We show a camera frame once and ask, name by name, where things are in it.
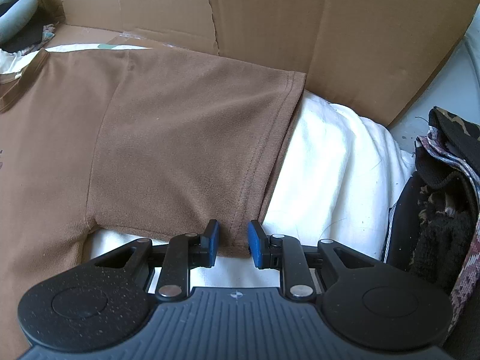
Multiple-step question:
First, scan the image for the brown t-shirt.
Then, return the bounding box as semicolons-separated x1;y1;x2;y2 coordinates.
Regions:
1;47;306;359

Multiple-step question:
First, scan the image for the black patterned clothes pile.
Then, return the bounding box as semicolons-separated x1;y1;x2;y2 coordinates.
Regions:
383;107;479;359

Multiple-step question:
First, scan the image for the cream bear print blanket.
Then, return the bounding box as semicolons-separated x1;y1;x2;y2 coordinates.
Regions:
0;42;418;295

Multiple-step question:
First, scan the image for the brown cardboard sheet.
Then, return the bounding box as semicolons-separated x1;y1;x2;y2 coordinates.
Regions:
39;0;479;125

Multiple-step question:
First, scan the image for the grey neck pillow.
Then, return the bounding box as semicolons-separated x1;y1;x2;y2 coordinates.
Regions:
1;0;38;44

